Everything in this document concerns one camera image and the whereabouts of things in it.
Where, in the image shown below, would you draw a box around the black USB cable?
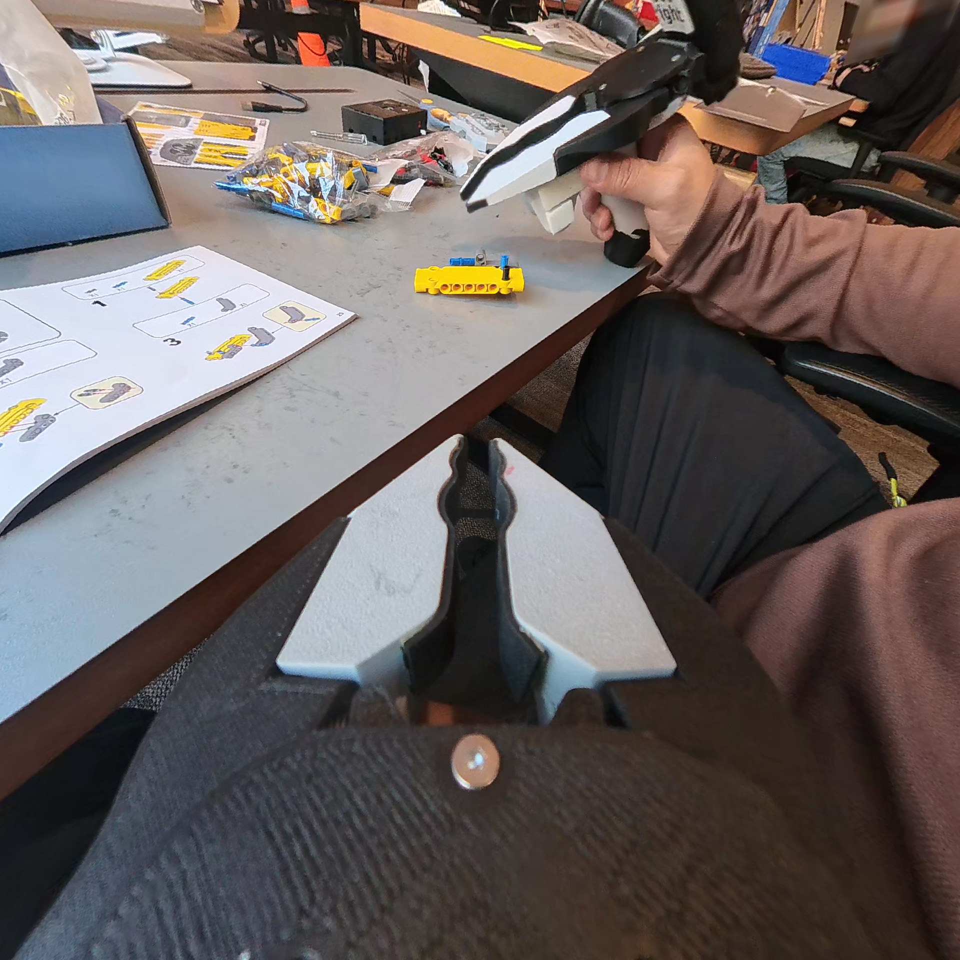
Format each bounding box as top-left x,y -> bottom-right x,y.
241,80 -> 310,114

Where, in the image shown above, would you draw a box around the white stand base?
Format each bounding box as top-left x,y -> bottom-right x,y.
86,30 -> 192,91

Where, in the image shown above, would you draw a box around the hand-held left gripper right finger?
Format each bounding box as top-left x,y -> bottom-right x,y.
489,438 -> 678,725

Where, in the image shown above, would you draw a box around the grey desk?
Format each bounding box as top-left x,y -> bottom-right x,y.
0,60 -> 654,800

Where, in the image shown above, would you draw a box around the blue cardboard kit box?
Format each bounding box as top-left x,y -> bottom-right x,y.
0,63 -> 172,258

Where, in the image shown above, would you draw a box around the bag of red black parts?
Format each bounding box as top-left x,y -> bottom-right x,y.
371,131 -> 477,189

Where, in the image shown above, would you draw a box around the person's right hand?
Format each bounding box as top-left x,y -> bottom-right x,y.
579,116 -> 721,265

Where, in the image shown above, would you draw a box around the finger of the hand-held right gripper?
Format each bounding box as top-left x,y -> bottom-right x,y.
459,112 -> 595,213
495,88 -> 603,151

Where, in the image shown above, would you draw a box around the wood-edged grey table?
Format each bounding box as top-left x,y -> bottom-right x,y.
360,0 -> 871,156

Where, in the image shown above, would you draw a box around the bag of yellow blue parts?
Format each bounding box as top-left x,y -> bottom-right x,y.
215,141 -> 425,226

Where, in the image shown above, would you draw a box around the white instruction booklet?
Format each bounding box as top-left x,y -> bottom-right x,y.
0,245 -> 359,535

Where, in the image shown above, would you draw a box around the yellow grey sticker sheet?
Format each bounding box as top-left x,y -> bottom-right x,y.
127,101 -> 271,170

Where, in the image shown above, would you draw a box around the paper sheets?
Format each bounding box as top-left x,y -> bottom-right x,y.
517,18 -> 639,63

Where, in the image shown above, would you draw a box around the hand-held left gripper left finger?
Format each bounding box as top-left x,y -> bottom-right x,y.
276,435 -> 470,689

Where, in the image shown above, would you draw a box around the grey control hub block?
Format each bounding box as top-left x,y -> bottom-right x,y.
450,108 -> 520,151

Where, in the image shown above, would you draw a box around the black yellow drawstring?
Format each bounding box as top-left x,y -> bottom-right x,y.
877,450 -> 910,510

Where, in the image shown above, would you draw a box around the person's legs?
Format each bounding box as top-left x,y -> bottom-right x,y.
540,294 -> 890,601

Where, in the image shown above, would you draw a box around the brown cardboard sheet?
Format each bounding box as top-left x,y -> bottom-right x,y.
693,75 -> 856,156

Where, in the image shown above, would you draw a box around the yellow beam panel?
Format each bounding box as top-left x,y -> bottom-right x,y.
414,264 -> 526,300

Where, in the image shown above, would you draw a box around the small black box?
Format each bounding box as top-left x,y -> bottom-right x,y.
341,97 -> 429,146

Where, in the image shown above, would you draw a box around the white clear plastic bag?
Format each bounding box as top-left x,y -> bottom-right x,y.
0,0 -> 102,127

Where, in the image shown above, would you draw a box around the person's right forearm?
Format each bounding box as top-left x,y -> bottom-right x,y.
656,172 -> 960,391

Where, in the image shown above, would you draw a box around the black office chair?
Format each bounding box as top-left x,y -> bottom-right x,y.
787,150 -> 960,228
776,337 -> 960,459

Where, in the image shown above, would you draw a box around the blue plastic bin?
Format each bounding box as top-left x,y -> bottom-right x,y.
757,41 -> 834,85

